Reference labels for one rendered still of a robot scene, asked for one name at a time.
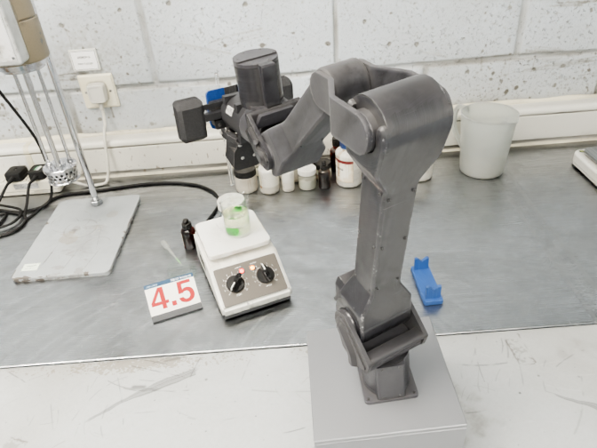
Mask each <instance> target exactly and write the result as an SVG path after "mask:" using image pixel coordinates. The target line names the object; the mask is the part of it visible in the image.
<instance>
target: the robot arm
mask: <svg viewBox="0 0 597 448"><path fill-rule="evenodd" d="M233 64H234V69H235V77H236V82H237V84H234V85H230V86H228V87H222V88H218V89H214V90H210V91H207V92H206V93H205V98H206V103H207V104H205V105H203V103H202V101H201V100H199V99H198V98H197V97H196V96H193V97H189V98H185V99H181V100H175V101H173V103H172V107H173V112H174V116H175V121H176V126H177V131H178V135H179V139H180V140H181V141H183V142H184V143H186V144H187V143H190V142H194V141H197V140H203V139H205V138H207V137H208V134H207V129H206V125H207V124H206V122H209V121H210V125H211V128H212V129H216V130H219V129H221V131H220V132H219V134H220V135H222V137H223V138H224V139H226V140H227V147H226V157H227V159H228V161H229V162H230V164H231V165H232V166H233V167H234V169H235V170H237V171H239V170H242V169H245V168H249V167H252V166H254V165H257V164H261V165H262V166H263V167H264V169H265V170H267V171H269V170H272V174H273V175H274V176H275V177H277V176H280V175H283V174H285V173H287V172H292V171H294V170H297V169H299V168H302V167H304V166H307V165H310V164H313V163H316V162H318V161H319V160H320V158H321V156H322V154H323V152H324V150H325V148H326V147H325V145H324V142H323V139H324V138H325V137H326V136H327V135H328V134H329V133H331V135H332V136H333V137H334V138H336V139H337V140H339V141H340V142H341V143H343V144H344V145H345V146H346V152H347V153H348V155H350V156H351V158H352V159H353V160H354V162H355V163H356V165H357V166H358V167H359V168H360V170H361V171H362V190H361V202H360V212H359V223H358V235H357V245H356V256H355V268H354V269H353V270H351V271H348V272H346V273H345V274H343V275H341V276H338V277H337V280H336V282H335V286H336V294H335V297H334V300H335V301H336V302H337V303H336V310H337V311H336V312H335V321H336V324H337V329H338V332H339V336H340V338H341V341H342V344H343V347H344V349H345V351H346V352H347V355H348V363H350V365H351V366H354V367H357V369H358V373H359V377H360V382H361V386H362V393H363V397H364V402H365V403H366V404H368V405H370V404H381V403H387V402H393V401H399V400H405V399H411V398H416V397H418V389H417V386H416V383H415V381H414V378H413V375H412V372H411V369H410V352H409V350H410V349H412V348H414V347H416V346H418V345H420V344H423V343H425V342H426V339H427V337H428V333H427V331H426V328H425V326H424V325H423V323H422V321H421V319H420V317H419V315H418V312H417V310H416V309H415V307H414V305H413V303H412V301H411V293H410V292H409V291H408V289H407V288H406V287H405V286H404V285H403V284H402V283H401V274H402V265H403V261H404V255H405V251H406V245H407V241H408V235H409V231H410V222H411V216H412V212H413V206H414V202H415V196H416V192H417V186H418V182H419V180H420V179H421V177H422V176H423V175H424V174H425V173H426V171H427V170H428V169H429V168H430V166H431V165H432V164H433V163H434V161H435V160H436V159H437V158H438V157H439V155H440V154H441V153H442V150H443V148H444V145H445V143H446V140H447V139H448V136H449V134H450V130H451V127H452V124H453V116H454V112H453V105H452V102H451V99H450V95H449V94H448V92H447V91H446V89H445V88H444V87H442V86H441V85H440V84H439V83H438V82H437V81H435V80H434V79H433V78H432V77H431V76H428V75H426V74H418V73H416V72H414V71H412V70H408V69H403V68H392V67H386V66H379V65H374V64H372V63H370V62H368V61H367V60H365V59H357V58H350V59H347V60H342V61H339V62H335V63H332V64H330V65H326V66H323V67H320V68H318V69H317V70H316V71H315V72H314V73H313V74H312V75H311V77H310V85H309V86H308V87H307V89H306V90H305V92H304V93H303V95H302V96H301V98H300V97H297V98H294V99H293V86H292V82H291V80H290V79H289V78H288V77H287V76H281V72H280V66H279V59H278V53H277V51H276V50H274V49H269V48H258V49H251V50H247V51H244V52H239V53H237V54H236V55H235V56H234V57H233ZM205 110H206V111H205ZM225 128H227V129H225ZM235 132H236V133H235Z"/></svg>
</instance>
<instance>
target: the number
mask: <svg viewBox="0 0 597 448"><path fill-rule="evenodd" d="M146 291H147V297H148V301H149V304H150V307H151V311H152V314H153V313H155V312H158V311H162V310H165V309H167V308H173V307H176V306H178V305H182V304H185V303H188V302H190V301H194V300H198V296H197V293H196V289H195V285H194V281H193V278H192V277H188V278H185V279H181V280H179V281H175V282H172V283H168V284H164V285H160V286H157V287H154V288H151V289H147V290H146Z"/></svg>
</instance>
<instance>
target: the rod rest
mask: <svg viewBox="0 0 597 448"><path fill-rule="evenodd" d="M428 262H429V257H428V256H425V258H424V259H422V260H420V259H419V258H417V257H416V258H415V259H414V266H412V267H411V270H410V271H411V273H412V275H413V278H414V280H415V283H416V285H417V288H418V291H419V294H420V296H421V299H422V301H423V303H424V305H425V306H430V305H440V304H442V303H443V298H442V295H441V291H442V286H441V285H440V284H438V285H437V283H436V282H435V280H434V276H433V274H432V272H431V269H430V268H429V266H428Z"/></svg>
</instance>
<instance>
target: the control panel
mask: <svg viewBox="0 0 597 448"><path fill-rule="evenodd" d="M261 263H263V264H265V265H266V266H267V267H270V268H271V269H272V270H273V271H274V272H275V276H274V279H273V280H272V281H271V282H270V283H267V284H264V283H261V282H260V281H259V280H258V279H257V271H258V269H259V268H260V265H261ZM251 266H254V269H250V267H251ZM241 268H242V269H243V270H244V272H243V273H241V275H242V278H243V280H244V287H243V289H242V290H241V291H240V292H230V291H229V290H228V289H227V279H228V278H229V277H230V276H236V274H237V273H240V269H241ZM213 274H214V276H215V279H216V282H217V285H218V288H219V292H220V295H221V298H222V300H223V303H224V306H225V308H229V307H232V306H234V305H237V304H240V303H244V302H246V301H249V300H254V299H256V298H259V297H263V296H266V295H268V294H271V293H274V292H279V291H281V290H285V289H287V288H288V286H287V284H286V282H285V279H284V276H283V272H282V271H281V268H280V266H279V263H278V261H277V258H276V256H275V253H271V254H268V255H265V256H262V257H258V258H256V259H252V260H247V261H244V262H241V263H238V264H234V265H232V266H228V267H225V268H220V269H217V270H214V271H213Z"/></svg>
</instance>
